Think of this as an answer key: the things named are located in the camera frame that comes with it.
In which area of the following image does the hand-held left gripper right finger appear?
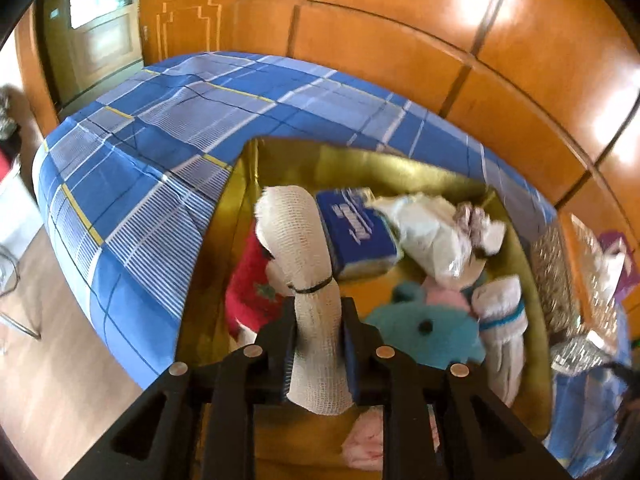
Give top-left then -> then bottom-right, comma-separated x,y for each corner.
340,296 -> 573,480

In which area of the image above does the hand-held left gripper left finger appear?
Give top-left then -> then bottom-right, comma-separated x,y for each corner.
65,296 -> 301,480

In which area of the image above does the teal plush toy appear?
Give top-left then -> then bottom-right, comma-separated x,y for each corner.
364,281 -> 488,368

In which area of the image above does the red and white sock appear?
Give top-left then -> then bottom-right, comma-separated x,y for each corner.
224,230 -> 296,346

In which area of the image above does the beige bandage roll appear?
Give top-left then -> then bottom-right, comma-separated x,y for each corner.
254,185 -> 356,416

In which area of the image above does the blue tissue pack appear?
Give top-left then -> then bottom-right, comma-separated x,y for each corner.
315,186 -> 405,281

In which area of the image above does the clear plastic packet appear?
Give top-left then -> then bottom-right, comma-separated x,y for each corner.
370,192 -> 481,291

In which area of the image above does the white sock with teal stripes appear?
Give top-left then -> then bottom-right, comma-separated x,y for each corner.
470,277 -> 528,408

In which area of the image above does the gold box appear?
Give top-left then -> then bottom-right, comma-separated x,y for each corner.
172,137 -> 553,480

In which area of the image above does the ornate silver tissue box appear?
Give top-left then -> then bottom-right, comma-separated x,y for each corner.
530,215 -> 621,376

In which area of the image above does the white tissue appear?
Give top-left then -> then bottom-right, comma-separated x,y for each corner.
599,252 -> 631,298

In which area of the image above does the purple carton box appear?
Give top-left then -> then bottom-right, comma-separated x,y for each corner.
597,230 -> 640,301

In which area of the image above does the wooden wardrobe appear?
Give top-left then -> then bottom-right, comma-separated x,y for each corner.
235,0 -> 640,341

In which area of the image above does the wooden cabinet with inlaid lines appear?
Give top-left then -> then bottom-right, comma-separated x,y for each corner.
137,0 -> 241,66

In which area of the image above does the wooden door with glass pane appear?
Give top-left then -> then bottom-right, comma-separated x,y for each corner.
37,0 -> 143,106

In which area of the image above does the metal chair frame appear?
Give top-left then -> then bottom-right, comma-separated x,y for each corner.
0,245 -> 43,341

